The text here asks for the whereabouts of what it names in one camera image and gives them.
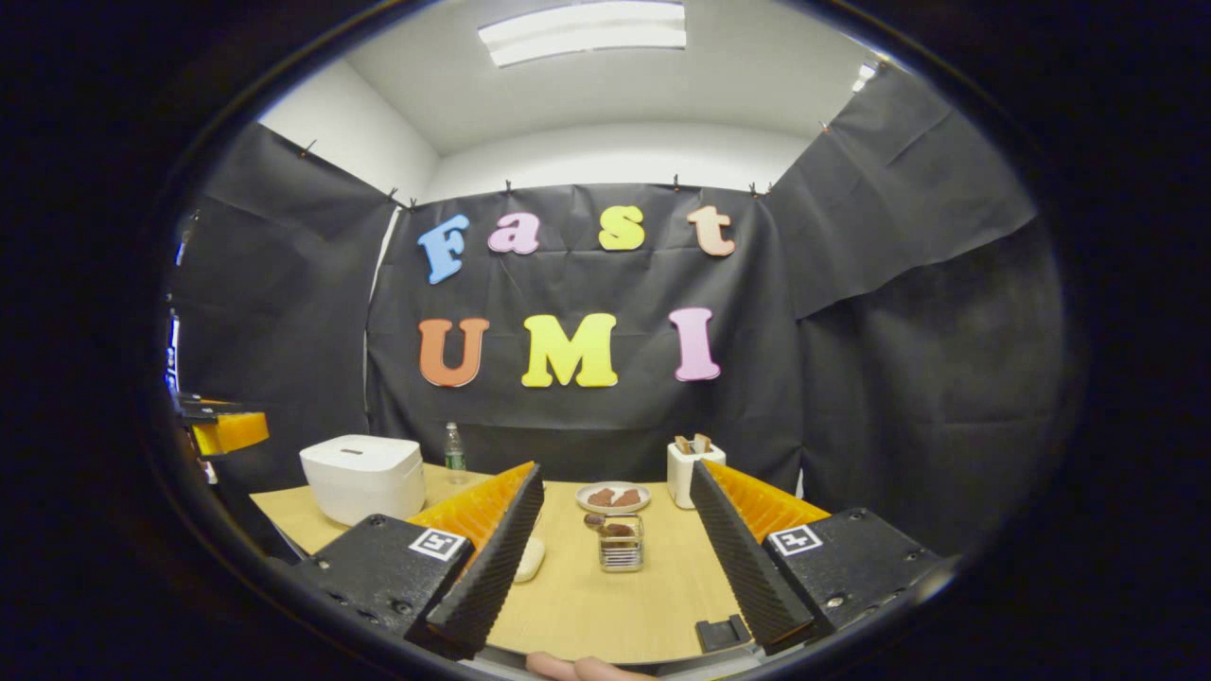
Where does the white toaster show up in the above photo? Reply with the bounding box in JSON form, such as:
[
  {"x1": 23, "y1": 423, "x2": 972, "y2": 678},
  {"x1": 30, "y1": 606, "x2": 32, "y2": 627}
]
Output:
[{"x1": 666, "y1": 441, "x2": 728, "y2": 510}]

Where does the small black bracket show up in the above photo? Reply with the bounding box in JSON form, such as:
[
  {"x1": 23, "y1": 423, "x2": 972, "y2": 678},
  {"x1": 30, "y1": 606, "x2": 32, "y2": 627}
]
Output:
[{"x1": 695, "y1": 615, "x2": 754, "y2": 654}]

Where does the white round plate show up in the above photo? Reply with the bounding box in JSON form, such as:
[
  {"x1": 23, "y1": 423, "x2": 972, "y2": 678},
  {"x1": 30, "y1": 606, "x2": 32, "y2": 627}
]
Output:
[{"x1": 575, "y1": 481, "x2": 652, "y2": 515}]

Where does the white rice cooker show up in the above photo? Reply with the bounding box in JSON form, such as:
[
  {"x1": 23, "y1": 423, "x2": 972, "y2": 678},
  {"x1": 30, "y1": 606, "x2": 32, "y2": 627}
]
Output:
[{"x1": 300, "y1": 434, "x2": 428, "y2": 527}]

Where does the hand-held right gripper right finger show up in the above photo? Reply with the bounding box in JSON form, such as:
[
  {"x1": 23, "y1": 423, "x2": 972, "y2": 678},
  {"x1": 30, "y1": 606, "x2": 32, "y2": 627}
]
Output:
[{"x1": 689, "y1": 458, "x2": 950, "y2": 655}]

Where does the black backdrop cloth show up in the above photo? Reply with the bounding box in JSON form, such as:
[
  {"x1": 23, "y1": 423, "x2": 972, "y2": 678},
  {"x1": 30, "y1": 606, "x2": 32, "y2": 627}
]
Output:
[{"x1": 168, "y1": 61, "x2": 1068, "y2": 559}]

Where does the long ceiling light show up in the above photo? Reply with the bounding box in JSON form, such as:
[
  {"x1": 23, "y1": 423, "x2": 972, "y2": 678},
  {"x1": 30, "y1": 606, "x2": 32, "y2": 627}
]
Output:
[{"x1": 477, "y1": 0, "x2": 688, "y2": 68}]

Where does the brown wooden spoon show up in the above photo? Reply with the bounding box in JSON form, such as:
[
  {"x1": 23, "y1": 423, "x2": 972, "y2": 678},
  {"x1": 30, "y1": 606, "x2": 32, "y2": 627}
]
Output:
[{"x1": 583, "y1": 513, "x2": 637, "y2": 550}]

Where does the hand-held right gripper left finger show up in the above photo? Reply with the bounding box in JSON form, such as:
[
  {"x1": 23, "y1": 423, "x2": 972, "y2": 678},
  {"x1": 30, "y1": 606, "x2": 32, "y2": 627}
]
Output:
[{"x1": 284, "y1": 461, "x2": 547, "y2": 660}]

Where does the metal wire chopstick holder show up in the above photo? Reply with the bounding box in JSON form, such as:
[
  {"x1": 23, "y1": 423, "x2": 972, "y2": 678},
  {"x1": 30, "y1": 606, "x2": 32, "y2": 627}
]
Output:
[{"x1": 598, "y1": 514, "x2": 645, "y2": 573}]

